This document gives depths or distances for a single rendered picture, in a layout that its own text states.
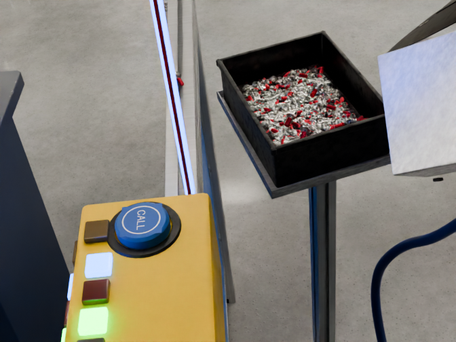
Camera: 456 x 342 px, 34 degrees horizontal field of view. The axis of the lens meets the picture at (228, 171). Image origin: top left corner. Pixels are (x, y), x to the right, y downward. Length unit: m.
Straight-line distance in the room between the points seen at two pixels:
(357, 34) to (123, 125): 0.91
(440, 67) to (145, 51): 2.06
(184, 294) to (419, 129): 0.36
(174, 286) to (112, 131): 1.91
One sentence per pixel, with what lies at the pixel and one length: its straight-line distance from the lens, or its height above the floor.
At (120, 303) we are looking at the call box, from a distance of 0.51.
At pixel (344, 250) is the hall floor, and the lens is 1.95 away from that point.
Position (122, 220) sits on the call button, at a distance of 0.55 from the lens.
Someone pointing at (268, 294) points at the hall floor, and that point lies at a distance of 1.86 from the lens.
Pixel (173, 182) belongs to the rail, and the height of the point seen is 0.86.
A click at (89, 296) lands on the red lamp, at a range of 0.51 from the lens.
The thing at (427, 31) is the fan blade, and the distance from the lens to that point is 0.93.
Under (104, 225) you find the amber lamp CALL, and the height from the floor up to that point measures 1.08.
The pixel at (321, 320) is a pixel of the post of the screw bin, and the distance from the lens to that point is 1.23.
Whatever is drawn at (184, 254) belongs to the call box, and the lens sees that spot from 0.53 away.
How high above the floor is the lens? 1.46
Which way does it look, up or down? 42 degrees down
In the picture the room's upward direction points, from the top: 7 degrees counter-clockwise
